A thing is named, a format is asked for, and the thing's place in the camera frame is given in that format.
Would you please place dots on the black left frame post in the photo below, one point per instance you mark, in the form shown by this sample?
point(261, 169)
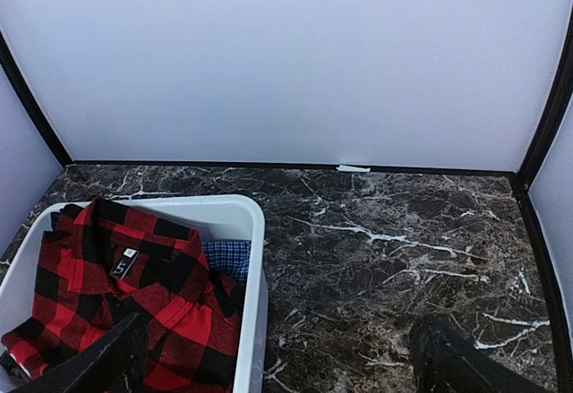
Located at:
point(31, 106)

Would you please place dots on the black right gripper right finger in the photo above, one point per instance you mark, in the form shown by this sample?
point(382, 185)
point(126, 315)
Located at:
point(444, 361)

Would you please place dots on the dark blue plaid shirt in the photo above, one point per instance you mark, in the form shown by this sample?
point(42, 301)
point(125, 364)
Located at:
point(54, 219)

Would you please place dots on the white tape strip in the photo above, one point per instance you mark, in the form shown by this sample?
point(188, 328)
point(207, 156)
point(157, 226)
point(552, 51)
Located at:
point(352, 169)

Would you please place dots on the black frame post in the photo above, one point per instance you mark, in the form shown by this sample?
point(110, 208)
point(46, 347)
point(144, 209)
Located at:
point(545, 173)
point(31, 106)

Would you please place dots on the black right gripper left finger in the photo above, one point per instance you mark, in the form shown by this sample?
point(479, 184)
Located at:
point(115, 363)

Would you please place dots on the black right frame post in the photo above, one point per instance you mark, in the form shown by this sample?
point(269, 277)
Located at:
point(545, 173)

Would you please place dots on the white plastic bin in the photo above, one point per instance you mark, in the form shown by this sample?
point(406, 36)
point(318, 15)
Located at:
point(216, 217)

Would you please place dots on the blue checked shirt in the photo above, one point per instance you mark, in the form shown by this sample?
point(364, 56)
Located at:
point(231, 258)

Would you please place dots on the red black plaid shirt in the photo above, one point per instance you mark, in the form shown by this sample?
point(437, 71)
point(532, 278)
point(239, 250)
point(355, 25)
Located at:
point(107, 261)

